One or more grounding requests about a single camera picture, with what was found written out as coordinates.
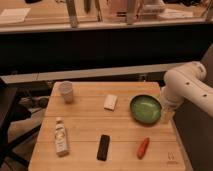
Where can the black rectangular remote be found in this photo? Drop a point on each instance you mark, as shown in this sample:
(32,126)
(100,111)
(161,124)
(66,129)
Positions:
(103,148)

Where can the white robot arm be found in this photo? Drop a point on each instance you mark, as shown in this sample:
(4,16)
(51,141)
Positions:
(187,82)

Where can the green bowl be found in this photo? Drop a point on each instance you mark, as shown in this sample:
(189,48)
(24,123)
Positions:
(145,109)

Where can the orange carrot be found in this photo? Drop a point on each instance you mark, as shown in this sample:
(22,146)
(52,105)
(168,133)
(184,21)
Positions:
(142,148)

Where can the small white bottle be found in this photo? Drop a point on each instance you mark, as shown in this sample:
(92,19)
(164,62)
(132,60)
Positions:
(61,142)

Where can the dark chair at left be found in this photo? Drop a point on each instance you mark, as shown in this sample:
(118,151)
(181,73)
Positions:
(10,111)

